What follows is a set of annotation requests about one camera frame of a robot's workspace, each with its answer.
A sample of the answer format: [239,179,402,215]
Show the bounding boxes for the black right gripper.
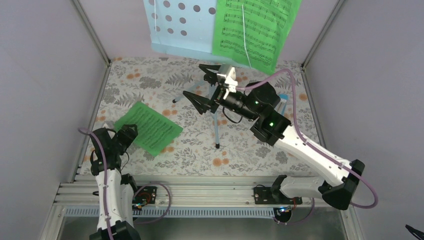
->
[183,64,258,122]

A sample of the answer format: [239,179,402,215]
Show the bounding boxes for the green sheet music page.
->
[114,102,183,157]
[212,0,302,75]

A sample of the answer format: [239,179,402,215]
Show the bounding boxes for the light blue music stand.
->
[143,0,303,149]

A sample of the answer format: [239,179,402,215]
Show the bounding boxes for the blue metronome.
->
[275,93,289,115]

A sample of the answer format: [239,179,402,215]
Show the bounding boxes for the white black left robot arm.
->
[88,124,140,240]

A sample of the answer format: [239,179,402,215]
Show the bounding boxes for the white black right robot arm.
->
[183,64,365,210]

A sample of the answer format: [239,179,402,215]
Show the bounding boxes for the floral patterned table mat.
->
[94,57,316,177]

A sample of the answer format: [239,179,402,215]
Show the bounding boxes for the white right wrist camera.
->
[216,64,238,100]

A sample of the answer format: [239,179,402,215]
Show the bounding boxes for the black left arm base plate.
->
[132,186,157,210]

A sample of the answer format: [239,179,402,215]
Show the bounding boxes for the aluminium mounting rail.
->
[54,175,353,208]

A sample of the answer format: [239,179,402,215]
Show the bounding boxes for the slotted grey cable duct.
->
[64,206,277,219]

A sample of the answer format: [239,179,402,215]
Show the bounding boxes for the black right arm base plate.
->
[253,185,303,205]

